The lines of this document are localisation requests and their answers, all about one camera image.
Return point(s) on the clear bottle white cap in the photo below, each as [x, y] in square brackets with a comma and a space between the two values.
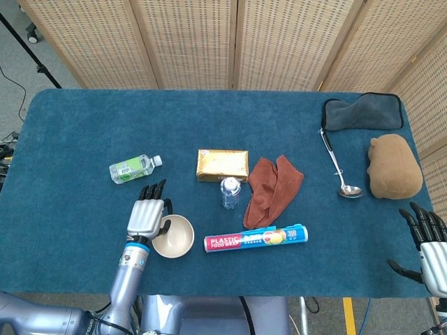
[230, 195]

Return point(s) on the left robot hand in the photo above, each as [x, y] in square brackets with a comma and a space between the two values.
[145, 218]

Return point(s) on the caster wheel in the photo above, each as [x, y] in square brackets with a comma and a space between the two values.
[34, 36]

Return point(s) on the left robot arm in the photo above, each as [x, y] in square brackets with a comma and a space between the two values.
[127, 279]

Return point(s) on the gold tissue pack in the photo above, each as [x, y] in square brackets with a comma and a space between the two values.
[221, 164]

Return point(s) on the green label water bottle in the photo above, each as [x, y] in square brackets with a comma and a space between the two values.
[131, 169]

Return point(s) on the plastic food wrap roll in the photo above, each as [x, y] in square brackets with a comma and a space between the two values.
[251, 239]

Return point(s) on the brown plush bear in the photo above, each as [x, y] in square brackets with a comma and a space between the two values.
[394, 167]

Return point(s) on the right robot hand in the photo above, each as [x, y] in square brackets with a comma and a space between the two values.
[434, 258]

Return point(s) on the grey folded towel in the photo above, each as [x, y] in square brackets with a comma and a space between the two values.
[363, 113]

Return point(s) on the black tripod stand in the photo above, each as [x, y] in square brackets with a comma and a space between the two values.
[31, 52]

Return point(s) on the blue table cloth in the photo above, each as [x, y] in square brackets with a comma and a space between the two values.
[87, 132]

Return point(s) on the brown rag cloth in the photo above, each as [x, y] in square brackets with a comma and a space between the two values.
[276, 188]

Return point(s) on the silver robot torso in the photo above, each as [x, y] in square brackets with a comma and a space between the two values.
[209, 314]

